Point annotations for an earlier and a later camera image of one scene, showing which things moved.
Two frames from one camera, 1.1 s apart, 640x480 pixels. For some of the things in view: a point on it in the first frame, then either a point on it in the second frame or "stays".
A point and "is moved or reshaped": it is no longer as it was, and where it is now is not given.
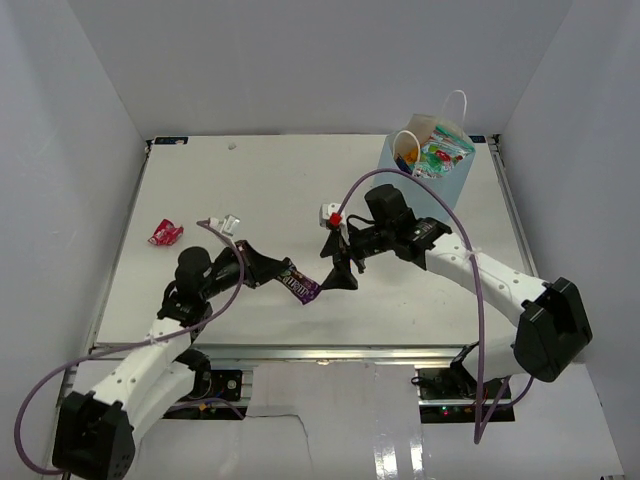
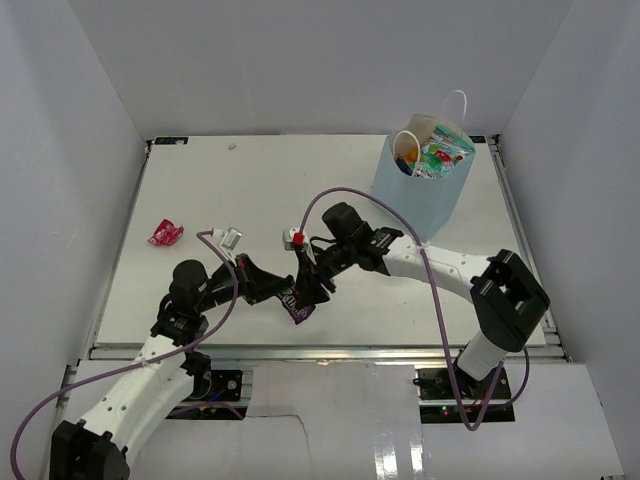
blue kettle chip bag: x=402 y=164 stays
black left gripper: x=258 y=269 → x=269 y=284
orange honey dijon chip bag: x=411 y=156 stays
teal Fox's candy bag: x=441 y=152 stays
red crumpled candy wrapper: x=166 y=233 stays
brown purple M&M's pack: x=305 y=288 is moved or reshaped
